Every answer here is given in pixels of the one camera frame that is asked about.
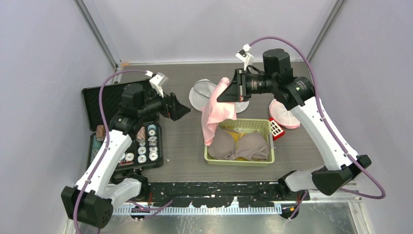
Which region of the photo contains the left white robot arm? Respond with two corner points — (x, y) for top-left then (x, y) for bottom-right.
(61, 83), (191, 232)

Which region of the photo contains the white pink-zipper laundry bag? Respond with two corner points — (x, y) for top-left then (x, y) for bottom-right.
(269, 99), (300, 129)

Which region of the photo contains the green plastic basket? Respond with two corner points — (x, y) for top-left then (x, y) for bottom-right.
(204, 119), (275, 167)

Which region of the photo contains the brown poker chip stack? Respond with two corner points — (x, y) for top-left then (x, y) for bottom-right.
(95, 125), (106, 142)

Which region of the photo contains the pink bra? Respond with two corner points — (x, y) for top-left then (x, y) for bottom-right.
(201, 77), (237, 146)

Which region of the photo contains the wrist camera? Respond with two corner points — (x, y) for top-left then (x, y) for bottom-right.
(145, 70), (169, 98)
(235, 44), (254, 70)

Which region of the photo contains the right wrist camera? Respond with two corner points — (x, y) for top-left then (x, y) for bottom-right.
(235, 44), (254, 70)

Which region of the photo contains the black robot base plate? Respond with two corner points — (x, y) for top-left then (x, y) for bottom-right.
(131, 181), (304, 208)

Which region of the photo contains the red toy block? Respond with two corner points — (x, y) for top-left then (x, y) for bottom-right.
(269, 118), (285, 141)

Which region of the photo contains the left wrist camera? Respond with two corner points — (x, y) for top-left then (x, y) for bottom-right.
(145, 70), (169, 98)

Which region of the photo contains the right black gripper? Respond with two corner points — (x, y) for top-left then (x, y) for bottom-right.
(218, 67), (277, 101)

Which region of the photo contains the black poker chip case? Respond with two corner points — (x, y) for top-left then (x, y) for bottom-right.
(81, 80), (164, 174)

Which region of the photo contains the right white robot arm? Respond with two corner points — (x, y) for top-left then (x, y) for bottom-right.
(217, 45), (372, 200)

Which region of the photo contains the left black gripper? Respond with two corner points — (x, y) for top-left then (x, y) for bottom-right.
(137, 86), (190, 121)

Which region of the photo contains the taupe bra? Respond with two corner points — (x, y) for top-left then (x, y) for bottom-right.
(207, 127), (271, 161)

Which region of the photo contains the white grey-zipper laundry bag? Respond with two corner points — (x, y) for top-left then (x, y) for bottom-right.
(189, 79), (250, 114)

